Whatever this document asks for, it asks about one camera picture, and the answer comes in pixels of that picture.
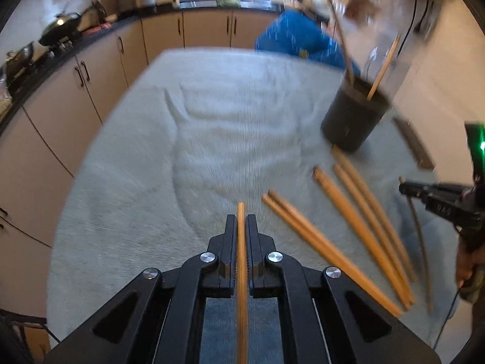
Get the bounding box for metal kettle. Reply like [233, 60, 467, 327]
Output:
[81, 2, 107, 27]

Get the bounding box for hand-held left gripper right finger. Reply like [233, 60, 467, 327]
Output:
[247, 214, 442, 364]

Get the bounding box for metal cooking pot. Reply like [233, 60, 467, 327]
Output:
[4, 43, 35, 80]

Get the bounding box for black wok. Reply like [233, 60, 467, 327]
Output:
[39, 11, 82, 46]

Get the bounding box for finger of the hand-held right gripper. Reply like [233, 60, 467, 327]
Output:
[399, 182, 474, 229]

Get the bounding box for blue plastic bag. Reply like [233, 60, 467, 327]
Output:
[255, 9, 360, 72]

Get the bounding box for dark curved wooden chopstick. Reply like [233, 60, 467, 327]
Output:
[399, 176, 433, 314]

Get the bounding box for person's right hand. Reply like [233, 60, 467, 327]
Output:
[456, 235, 485, 289]

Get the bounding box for black cable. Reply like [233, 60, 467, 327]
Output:
[432, 286, 461, 351]

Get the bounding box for black utensil holder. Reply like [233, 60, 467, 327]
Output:
[320, 78, 393, 153]

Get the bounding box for dark flat case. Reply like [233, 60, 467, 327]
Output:
[392, 117, 436, 170]

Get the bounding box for beige kitchen cabinets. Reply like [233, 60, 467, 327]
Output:
[0, 8, 281, 251]

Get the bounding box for grey towel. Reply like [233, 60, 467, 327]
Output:
[45, 47, 474, 364]

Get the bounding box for black kitchen countertop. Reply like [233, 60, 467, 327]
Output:
[0, 2, 281, 133]

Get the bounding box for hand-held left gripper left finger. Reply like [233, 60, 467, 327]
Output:
[43, 214, 237, 364]

